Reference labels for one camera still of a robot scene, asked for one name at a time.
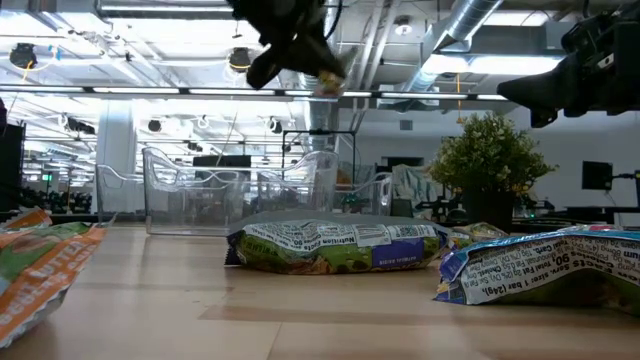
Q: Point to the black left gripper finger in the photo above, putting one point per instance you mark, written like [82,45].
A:
[315,55]

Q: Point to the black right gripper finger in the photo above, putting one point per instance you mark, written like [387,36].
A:
[550,100]
[545,77]

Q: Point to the blue granola bar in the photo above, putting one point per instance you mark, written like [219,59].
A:
[545,270]
[335,247]

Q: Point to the small potted green plant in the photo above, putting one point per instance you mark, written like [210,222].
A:
[490,160]

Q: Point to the small black monitor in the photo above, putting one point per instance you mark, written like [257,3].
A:
[597,175]

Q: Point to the dark background desk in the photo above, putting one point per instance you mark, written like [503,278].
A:
[600,212]

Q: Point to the wide black monitor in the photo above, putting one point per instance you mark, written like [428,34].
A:
[222,161]

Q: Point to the clear plastic bin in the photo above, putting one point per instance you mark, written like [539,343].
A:
[120,195]
[365,195]
[200,200]

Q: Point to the pale green tarp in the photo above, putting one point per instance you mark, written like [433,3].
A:
[412,182]

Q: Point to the long ceiling light strip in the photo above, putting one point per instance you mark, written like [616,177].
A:
[135,90]

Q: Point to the white pillar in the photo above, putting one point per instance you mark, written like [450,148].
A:
[116,130]

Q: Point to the tall black cabinet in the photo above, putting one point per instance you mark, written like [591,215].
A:
[12,165]

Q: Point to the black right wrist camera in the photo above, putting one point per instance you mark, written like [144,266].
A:
[542,117]

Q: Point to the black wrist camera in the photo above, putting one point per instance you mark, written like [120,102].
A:
[261,70]
[542,117]

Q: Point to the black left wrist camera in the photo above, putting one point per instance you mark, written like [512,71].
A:
[261,70]

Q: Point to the vertical silver ventilation duct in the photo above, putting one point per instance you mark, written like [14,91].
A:
[322,120]

